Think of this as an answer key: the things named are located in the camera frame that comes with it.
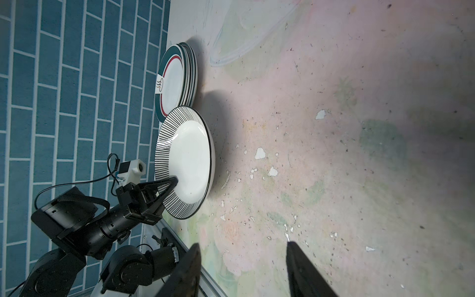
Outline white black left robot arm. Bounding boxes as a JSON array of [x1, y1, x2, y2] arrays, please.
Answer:
[[19, 176, 179, 297]]

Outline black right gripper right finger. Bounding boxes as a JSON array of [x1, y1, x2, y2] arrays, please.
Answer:
[[286, 241, 337, 297]]

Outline white plate black striped rim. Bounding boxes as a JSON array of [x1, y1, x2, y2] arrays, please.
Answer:
[[154, 106, 216, 220]]

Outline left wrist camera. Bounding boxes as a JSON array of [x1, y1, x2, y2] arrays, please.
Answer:
[[116, 159, 147, 186]]

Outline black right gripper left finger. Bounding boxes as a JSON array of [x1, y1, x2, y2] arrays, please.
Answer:
[[155, 243, 202, 297]]

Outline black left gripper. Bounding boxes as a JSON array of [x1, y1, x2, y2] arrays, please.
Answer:
[[116, 176, 178, 225]]

